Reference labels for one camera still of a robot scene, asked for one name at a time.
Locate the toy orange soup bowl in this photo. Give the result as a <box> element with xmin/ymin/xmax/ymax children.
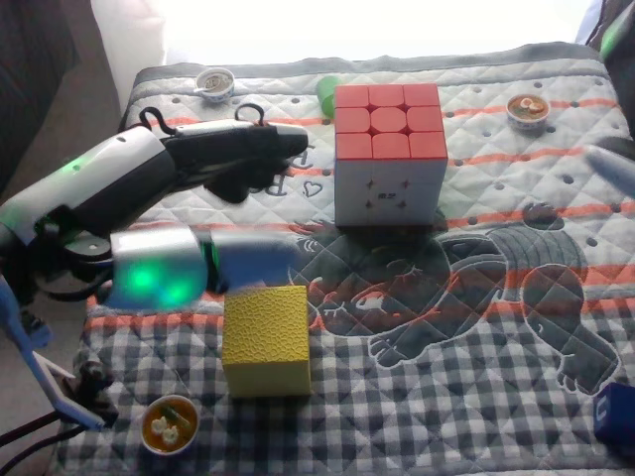
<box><xmin>140</xmin><ymin>394</ymin><xmax>200</xmax><ymax>456</ymax></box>

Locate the white and blue bracket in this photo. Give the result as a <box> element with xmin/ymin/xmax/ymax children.
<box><xmin>0</xmin><ymin>275</ymin><xmax>108</xmax><ymax>432</ymax></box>

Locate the black bracket clamp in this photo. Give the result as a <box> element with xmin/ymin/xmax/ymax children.
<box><xmin>72</xmin><ymin>360</ymin><xmax>120</xmax><ymax>428</ymax></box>

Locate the yellow foam cube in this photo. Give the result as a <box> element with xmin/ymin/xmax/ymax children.
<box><xmin>220</xmin><ymin>285</ymin><xmax>313</xmax><ymax>400</ymax></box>

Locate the toy bowl with white spoon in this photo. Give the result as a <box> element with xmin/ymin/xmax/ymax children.
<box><xmin>193</xmin><ymin>67</ymin><xmax>236</xmax><ymax>106</ymax></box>

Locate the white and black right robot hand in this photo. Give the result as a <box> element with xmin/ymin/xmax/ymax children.
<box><xmin>582</xmin><ymin>144</ymin><xmax>635</xmax><ymax>202</ymax></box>

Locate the green cylinder block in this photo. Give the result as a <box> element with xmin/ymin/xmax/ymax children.
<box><xmin>316</xmin><ymin>74</ymin><xmax>339</xmax><ymax>119</ymax></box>

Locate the grey quilt with bear print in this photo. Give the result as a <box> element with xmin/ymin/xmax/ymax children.
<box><xmin>54</xmin><ymin>42</ymin><xmax>635</xmax><ymax>476</ymax></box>

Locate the colourful puzzle cube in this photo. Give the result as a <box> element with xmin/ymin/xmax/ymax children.
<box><xmin>332</xmin><ymin>82</ymin><xmax>449</xmax><ymax>229</ymax></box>

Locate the blue box with white mark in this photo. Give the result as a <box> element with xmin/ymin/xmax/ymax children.
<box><xmin>592</xmin><ymin>381</ymin><xmax>635</xmax><ymax>458</ymax></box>

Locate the black cable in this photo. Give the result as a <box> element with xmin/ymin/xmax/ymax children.
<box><xmin>0</xmin><ymin>426</ymin><xmax>84</xmax><ymax>472</ymax></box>
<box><xmin>0</xmin><ymin>410</ymin><xmax>64</xmax><ymax>447</ymax></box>

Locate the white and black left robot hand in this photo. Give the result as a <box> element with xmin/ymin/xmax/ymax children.
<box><xmin>0</xmin><ymin>104</ymin><xmax>311</xmax><ymax>249</ymax></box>

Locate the toy noodle bowl with egg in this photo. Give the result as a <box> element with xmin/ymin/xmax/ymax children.
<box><xmin>505</xmin><ymin>93</ymin><xmax>551</xmax><ymax>131</ymax></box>

